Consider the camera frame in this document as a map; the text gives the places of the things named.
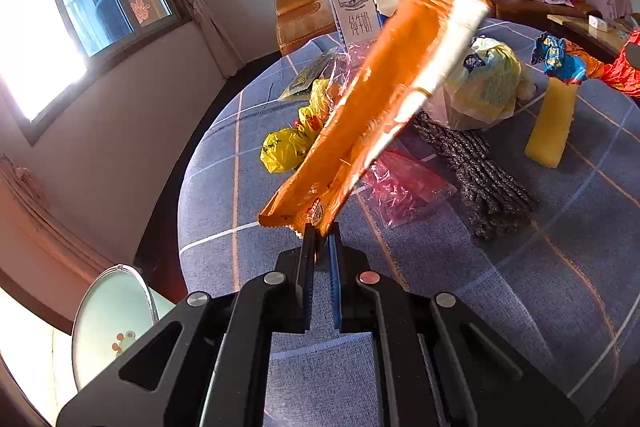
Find red plastic bag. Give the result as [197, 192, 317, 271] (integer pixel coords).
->
[600, 29, 640, 98]

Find white yellow plastic bag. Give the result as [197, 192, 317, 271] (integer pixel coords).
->
[424, 36, 537, 132]

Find yellow sponge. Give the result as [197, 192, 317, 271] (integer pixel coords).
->
[524, 77, 580, 169]

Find pink plastic bag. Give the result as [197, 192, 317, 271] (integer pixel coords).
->
[361, 149, 458, 229]

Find blue orange snack wrapper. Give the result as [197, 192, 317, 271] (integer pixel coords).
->
[531, 33, 608, 84]

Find blue plaid tablecloth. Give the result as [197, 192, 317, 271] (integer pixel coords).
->
[177, 18, 640, 427]

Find light green bin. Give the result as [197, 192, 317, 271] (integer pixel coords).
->
[71, 263, 176, 392]

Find wooden coffee table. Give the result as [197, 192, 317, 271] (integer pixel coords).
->
[547, 13, 640, 62]

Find white blue milk carton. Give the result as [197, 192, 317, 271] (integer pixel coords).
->
[320, 0, 386, 48]

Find brown leather armchair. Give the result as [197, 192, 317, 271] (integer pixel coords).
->
[273, 0, 337, 56]

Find small yellow green packet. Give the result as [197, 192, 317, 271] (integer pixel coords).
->
[279, 52, 337, 102]

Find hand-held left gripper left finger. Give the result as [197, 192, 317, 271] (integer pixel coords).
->
[56, 223, 317, 427]

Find clear plastic wrapper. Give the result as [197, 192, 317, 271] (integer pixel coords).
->
[322, 43, 380, 118]

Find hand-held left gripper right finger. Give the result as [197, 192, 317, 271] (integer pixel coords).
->
[327, 222, 586, 427]

